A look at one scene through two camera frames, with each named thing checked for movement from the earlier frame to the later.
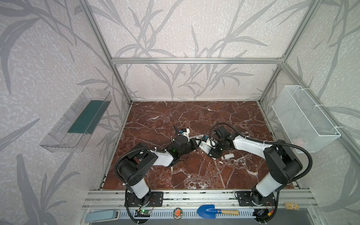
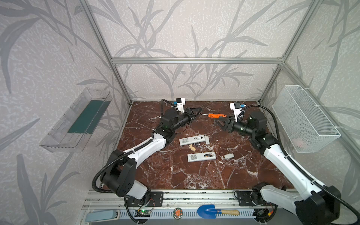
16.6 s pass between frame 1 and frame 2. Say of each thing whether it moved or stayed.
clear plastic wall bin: stayed
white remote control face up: moved
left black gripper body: moved
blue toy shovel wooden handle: stayed
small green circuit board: stayed
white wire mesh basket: stayed
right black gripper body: moved
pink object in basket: stayed
